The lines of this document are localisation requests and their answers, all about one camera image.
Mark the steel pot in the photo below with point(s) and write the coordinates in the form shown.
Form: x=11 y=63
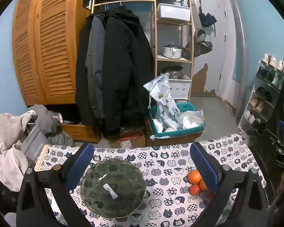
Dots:
x=175 y=72
x=171 y=52

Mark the beige fleece garment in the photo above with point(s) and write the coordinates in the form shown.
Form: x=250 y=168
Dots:
x=4 y=146

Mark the grey jacket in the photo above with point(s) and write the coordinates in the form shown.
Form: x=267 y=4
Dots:
x=95 y=59

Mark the person's right hand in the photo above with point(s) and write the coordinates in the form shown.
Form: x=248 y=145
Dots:
x=283 y=182

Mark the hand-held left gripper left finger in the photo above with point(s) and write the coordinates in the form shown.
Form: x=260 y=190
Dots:
x=81 y=163

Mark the metal shoe rack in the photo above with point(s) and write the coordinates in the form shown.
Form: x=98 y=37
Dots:
x=262 y=85

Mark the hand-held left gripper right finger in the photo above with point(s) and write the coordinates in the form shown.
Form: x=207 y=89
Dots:
x=203 y=165

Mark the wooden shelf rack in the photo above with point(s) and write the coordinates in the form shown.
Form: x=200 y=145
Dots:
x=155 y=52

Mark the black hooded coat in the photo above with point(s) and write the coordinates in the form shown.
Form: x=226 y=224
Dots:
x=125 y=63

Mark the grey padded garment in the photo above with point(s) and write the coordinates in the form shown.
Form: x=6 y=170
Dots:
x=45 y=118

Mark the white storage box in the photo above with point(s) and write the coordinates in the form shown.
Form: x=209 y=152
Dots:
x=172 y=11

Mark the green glass bowl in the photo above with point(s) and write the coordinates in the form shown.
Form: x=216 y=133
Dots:
x=101 y=198

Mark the clear plastic bag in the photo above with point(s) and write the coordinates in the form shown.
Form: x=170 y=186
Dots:
x=191 y=119

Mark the brown cardboard box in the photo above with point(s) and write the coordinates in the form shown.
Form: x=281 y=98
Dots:
x=175 y=141

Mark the white printed box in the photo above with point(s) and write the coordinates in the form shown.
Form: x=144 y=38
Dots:
x=179 y=89

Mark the teal plastic basket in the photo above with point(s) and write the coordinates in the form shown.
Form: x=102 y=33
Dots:
x=179 y=133

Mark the metal clothes rail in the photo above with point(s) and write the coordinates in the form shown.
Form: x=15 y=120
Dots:
x=132 y=2

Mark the dark hanging bag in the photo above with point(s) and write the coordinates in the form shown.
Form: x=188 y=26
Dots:
x=200 y=47

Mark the dark folded umbrella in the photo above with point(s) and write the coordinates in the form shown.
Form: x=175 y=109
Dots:
x=207 y=19

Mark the cardboard box with red label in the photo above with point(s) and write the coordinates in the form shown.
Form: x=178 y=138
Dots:
x=130 y=141

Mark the wooden louvered wardrobe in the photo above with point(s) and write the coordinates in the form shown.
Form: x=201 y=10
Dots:
x=49 y=40

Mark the wooden drawer unit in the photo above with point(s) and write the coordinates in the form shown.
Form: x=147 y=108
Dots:
x=80 y=132

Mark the cat print tablecloth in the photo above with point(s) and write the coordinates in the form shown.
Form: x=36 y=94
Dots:
x=165 y=170

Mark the grey tote bag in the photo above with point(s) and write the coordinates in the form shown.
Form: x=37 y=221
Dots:
x=35 y=144

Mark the grey door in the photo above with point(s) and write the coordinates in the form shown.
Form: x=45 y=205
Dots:
x=210 y=52

